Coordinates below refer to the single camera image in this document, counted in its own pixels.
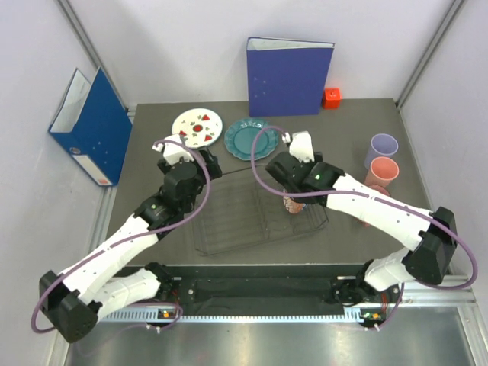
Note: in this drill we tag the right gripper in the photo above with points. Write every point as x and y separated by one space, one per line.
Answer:
309 165

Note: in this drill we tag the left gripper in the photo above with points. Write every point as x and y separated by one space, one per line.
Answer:
210 162

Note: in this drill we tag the watermelon pattern plate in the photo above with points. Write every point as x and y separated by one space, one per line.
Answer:
198 127

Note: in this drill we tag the blue zigzag patterned bowl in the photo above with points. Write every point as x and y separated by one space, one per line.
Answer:
293 207

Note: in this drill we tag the lavender plastic cup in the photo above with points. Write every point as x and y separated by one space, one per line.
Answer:
381 144

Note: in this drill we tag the pink plastic cup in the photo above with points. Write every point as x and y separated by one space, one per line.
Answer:
382 171

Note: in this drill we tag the teal plate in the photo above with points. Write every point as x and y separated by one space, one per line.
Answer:
239 137

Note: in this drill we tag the black wire dish rack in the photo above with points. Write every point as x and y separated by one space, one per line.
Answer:
240 213

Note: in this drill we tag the pink patterned mug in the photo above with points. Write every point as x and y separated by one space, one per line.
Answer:
381 190

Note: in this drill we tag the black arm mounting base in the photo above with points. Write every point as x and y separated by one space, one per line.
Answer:
267 289

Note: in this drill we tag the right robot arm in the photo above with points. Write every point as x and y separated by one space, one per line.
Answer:
427 249

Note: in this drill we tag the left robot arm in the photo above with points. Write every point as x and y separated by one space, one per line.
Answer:
77 298

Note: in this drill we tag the small red box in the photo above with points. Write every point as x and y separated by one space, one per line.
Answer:
331 98

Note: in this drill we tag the purple-blue binder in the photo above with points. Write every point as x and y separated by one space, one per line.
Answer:
286 77

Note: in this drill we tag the blue lever arch binder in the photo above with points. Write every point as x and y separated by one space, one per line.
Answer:
92 126

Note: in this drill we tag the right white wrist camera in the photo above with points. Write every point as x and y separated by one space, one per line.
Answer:
299 146

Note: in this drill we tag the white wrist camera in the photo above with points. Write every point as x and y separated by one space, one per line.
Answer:
173 150
299 146

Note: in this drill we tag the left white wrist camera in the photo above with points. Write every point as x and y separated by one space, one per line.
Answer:
173 150

